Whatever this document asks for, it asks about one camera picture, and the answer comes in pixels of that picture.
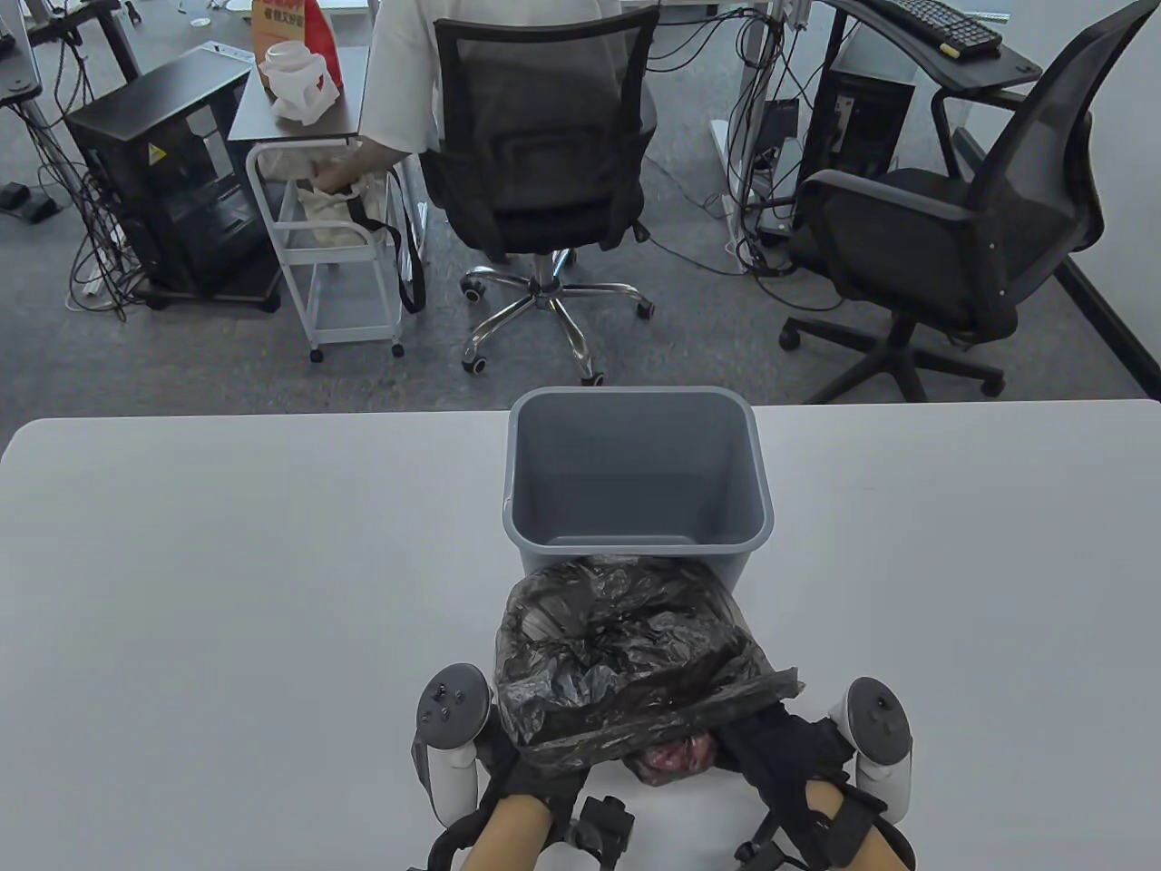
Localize person's left hand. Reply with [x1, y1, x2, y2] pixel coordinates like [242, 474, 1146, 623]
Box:
[478, 739, 592, 817]

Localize person's right hand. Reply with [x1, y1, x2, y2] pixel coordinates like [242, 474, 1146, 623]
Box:
[712, 703, 855, 810]

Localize black plastic garbage bag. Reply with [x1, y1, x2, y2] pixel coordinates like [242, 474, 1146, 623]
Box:
[494, 555, 805, 788]

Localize person's left forearm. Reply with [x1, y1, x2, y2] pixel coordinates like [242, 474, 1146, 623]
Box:
[452, 797, 563, 871]

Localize person's right forearm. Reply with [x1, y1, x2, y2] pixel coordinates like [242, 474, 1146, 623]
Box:
[787, 780, 910, 871]

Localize white controller on right wrist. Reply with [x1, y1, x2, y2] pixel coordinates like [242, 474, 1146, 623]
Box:
[830, 677, 912, 815]

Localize white controller on wrist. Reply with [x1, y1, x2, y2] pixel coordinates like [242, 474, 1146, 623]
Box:
[415, 664, 498, 827]
[830, 677, 912, 815]

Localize white controller on left wrist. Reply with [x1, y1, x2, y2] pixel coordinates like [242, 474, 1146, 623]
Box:
[415, 664, 498, 827]

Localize red crumpled wrapper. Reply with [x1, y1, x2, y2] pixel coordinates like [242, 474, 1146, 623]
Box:
[626, 737, 717, 787]

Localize grey plastic waste bin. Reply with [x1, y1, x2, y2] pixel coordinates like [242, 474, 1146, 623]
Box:
[502, 387, 775, 600]

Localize white rolling cart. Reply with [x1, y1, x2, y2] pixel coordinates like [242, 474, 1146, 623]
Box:
[245, 138, 409, 364]

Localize black padded office chair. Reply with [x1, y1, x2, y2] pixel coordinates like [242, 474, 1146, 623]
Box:
[778, 0, 1158, 406]

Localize white power strip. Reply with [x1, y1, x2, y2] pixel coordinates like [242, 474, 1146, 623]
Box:
[707, 118, 737, 220]

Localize cream tote bag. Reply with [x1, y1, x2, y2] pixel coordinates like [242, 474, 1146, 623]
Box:
[270, 145, 427, 315]

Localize black plain computer tower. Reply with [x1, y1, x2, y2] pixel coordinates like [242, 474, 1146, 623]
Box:
[794, 68, 917, 230]

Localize black mesh office chair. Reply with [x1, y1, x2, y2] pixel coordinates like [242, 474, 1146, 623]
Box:
[422, 9, 659, 387]

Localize black glass computer tower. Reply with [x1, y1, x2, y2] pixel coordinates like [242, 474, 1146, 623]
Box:
[65, 50, 283, 314]

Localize black curved desk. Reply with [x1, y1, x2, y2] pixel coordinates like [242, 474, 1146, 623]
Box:
[815, 0, 1046, 182]

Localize brown small table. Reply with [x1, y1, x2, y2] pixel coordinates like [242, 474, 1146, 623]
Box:
[227, 45, 373, 144]

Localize white plastic bag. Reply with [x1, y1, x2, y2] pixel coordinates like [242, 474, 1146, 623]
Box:
[259, 41, 338, 126]

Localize black keyboard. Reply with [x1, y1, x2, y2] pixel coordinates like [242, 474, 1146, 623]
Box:
[857, 0, 1004, 61]

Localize black foot pedals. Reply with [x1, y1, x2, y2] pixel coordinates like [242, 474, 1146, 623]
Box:
[0, 181, 64, 224]

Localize red paper bag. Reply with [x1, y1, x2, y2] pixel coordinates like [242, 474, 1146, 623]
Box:
[251, 0, 346, 93]

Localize black desk with metal legs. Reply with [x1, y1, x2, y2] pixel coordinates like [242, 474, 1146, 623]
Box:
[0, 0, 141, 105]

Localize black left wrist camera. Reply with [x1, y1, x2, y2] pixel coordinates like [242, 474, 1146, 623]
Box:
[567, 796, 637, 871]

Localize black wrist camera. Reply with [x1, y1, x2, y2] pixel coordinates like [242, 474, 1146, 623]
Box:
[567, 796, 637, 871]
[733, 819, 801, 871]

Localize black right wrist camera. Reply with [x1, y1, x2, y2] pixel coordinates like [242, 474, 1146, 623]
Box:
[733, 819, 801, 871]

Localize tangle of black cables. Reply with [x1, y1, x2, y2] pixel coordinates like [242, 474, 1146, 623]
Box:
[649, 7, 863, 311]

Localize bundle of black cables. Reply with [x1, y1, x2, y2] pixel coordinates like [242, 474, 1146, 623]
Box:
[32, 82, 146, 323]

